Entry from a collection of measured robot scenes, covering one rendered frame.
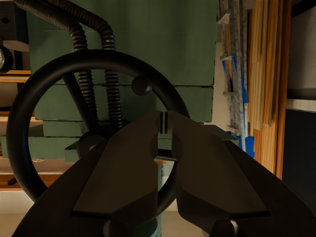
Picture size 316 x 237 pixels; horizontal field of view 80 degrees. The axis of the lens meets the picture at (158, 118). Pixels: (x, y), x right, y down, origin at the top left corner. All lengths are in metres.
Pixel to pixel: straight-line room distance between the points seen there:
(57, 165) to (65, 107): 2.94
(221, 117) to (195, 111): 2.67
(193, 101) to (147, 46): 0.17
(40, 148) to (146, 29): 0.39
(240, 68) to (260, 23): 0.60
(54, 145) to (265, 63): 1.63
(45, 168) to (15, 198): 0.71
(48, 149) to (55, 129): 0.06
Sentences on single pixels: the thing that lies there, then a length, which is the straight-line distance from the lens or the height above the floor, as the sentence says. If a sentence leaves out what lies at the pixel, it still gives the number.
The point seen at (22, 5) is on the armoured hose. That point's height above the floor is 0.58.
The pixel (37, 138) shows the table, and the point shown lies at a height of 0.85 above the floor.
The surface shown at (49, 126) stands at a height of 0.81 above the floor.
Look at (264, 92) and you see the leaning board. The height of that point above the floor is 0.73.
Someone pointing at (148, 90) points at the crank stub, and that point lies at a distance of 0.22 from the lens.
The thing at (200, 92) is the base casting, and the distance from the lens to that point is 0.47.
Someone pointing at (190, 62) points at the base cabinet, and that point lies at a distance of 0.47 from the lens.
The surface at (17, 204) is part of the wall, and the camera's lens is 4.01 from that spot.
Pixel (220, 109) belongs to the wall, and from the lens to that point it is 3.11.
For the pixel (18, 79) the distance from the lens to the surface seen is 2.89.
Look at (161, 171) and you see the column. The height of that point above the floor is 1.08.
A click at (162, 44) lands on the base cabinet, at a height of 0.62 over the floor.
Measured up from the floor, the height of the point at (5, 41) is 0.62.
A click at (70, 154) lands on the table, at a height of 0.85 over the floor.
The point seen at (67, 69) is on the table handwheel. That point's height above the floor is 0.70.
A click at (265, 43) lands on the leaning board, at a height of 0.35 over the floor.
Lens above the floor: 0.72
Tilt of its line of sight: 8 degrees up
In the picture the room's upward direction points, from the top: 179 degrees counter-clockwise
